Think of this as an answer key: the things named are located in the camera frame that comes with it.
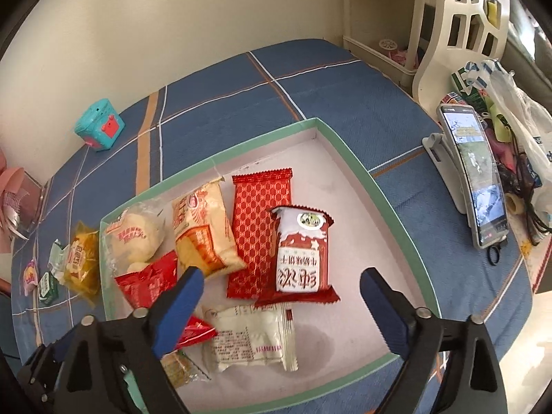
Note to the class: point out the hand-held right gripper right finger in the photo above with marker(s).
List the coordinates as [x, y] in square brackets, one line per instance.
[384, 306]

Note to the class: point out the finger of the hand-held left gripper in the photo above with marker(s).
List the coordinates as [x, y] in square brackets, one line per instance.
[39, 371]

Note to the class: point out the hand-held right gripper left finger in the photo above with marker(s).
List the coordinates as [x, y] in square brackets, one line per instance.
[181, 310]

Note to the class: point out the red snack packet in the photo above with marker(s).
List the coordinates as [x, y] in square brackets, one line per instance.
[146, 284]

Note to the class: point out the clear green-edged cake packet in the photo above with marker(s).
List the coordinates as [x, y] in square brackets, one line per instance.
[181, 368]

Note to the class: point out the white snack packet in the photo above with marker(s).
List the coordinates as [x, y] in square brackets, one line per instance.
[250, 336]

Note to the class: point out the beige cake roll packet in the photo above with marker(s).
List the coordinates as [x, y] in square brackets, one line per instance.
[202, 233]

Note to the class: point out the dark green biscuit packet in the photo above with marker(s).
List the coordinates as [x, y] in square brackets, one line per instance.
[46, 289]

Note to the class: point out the pink cake roll packet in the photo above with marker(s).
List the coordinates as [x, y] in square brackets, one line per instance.
[29, 277]

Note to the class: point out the red white biscuit packet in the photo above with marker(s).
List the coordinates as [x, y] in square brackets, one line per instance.
[302, 258]

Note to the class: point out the yellow cake packet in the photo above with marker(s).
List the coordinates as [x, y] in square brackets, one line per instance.
[82, 263]

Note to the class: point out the red patterned wafer packet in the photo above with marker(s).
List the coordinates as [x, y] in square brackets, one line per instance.
[254, 224]

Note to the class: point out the light green snack packet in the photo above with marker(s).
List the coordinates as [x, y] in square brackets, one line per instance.
[57, 256]

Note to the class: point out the mint green cardboard tray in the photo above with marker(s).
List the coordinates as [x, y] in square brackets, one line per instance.
[336, 189]

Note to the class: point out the clear bun packet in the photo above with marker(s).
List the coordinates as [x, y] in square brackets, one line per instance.
[138, 237]

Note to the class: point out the white red crochet cloth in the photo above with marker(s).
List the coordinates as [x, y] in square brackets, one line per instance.
[539, 263]

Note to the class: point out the smartphone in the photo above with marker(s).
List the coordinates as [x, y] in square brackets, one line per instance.
[474, 172]

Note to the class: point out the small tape roll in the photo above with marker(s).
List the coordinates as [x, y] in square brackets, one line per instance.
[509, 202]

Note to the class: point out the clear glass vase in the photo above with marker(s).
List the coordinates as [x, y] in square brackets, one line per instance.
[33, 207]

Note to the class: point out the white phone stand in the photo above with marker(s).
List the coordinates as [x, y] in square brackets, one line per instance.
[437, 149]

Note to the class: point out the pink flower bouquet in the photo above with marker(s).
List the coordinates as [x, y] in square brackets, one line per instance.
[11, 185]

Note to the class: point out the blue checked tablecloth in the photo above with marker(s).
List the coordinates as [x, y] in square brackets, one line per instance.
[345, 103]

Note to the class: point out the teal toy box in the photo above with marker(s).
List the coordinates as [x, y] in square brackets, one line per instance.
[97, 120]

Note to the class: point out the green white carton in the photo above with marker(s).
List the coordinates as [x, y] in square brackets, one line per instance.
[468, 86]

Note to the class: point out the clear plastic bag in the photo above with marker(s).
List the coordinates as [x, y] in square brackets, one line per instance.
[522, 112]

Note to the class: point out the pink toy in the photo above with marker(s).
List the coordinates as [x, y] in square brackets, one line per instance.
[400, 57]

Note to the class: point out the white shelf rack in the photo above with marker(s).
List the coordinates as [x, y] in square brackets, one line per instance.
[375, 51]

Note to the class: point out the yellow sponge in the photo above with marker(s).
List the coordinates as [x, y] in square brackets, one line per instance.
[492, 11]

